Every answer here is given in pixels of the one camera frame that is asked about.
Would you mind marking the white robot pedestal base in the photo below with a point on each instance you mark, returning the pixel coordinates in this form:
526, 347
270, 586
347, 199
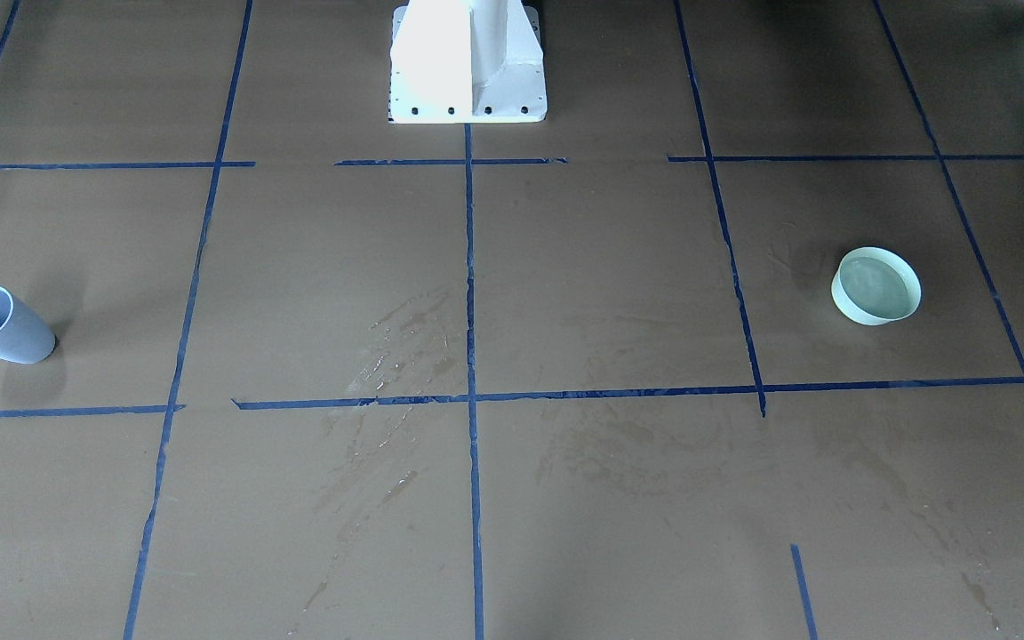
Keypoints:
466, 62

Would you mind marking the light green bowl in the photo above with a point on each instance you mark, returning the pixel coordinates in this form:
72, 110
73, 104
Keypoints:
875, 287

